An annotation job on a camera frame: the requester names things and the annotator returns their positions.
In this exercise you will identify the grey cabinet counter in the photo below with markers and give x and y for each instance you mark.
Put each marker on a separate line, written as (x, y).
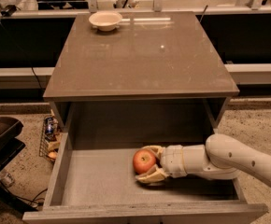
(149, 56)

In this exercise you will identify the white bowl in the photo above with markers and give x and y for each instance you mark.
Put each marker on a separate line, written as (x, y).
(105, 20)

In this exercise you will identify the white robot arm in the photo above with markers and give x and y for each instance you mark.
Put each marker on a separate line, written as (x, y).
(222, 157)

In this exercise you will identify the red apple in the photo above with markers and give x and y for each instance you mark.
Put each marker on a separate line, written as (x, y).
(143, 160)

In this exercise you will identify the open grey top drawer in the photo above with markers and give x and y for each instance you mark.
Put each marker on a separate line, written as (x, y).
(98, 186)

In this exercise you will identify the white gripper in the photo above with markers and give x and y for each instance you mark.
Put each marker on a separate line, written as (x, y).
(172, 161)

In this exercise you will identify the black device on ledge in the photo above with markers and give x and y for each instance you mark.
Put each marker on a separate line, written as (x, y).
(8, 10)

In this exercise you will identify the blue soda can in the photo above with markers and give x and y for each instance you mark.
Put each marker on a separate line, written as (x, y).
(49, 128)

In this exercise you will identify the wire basket with items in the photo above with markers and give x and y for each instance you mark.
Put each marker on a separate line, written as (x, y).
(49, 145)

